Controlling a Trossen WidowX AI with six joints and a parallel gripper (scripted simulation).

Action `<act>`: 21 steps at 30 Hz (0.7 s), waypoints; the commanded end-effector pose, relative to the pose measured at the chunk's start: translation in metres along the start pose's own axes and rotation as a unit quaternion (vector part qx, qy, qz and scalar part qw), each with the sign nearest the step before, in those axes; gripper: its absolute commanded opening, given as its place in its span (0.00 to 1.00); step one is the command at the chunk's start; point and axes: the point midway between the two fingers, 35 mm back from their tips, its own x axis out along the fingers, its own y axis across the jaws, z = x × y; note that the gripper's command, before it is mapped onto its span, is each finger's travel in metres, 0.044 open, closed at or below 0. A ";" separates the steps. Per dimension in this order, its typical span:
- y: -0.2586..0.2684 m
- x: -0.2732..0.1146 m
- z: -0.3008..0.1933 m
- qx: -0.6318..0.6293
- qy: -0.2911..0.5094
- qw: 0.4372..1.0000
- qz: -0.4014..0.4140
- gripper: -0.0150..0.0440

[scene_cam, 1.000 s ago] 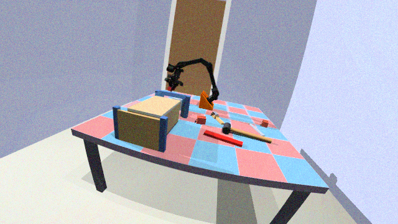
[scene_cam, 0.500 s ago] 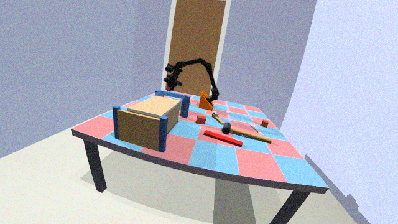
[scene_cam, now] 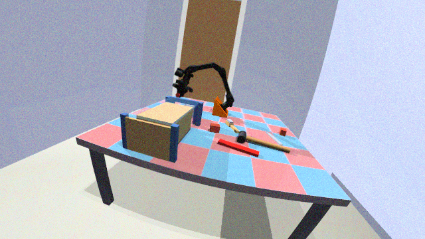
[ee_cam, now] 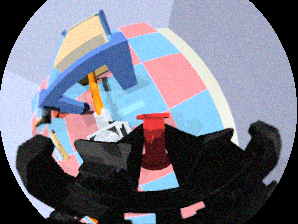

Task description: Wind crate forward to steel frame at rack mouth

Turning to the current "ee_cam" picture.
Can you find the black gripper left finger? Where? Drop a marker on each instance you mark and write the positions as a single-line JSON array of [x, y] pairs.
[[125, 153]]

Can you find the black-headed mallet with wooden handle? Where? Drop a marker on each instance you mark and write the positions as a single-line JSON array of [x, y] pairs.
[[45, 117]]

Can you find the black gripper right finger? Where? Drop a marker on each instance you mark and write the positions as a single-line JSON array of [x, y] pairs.
[[185, 150]]

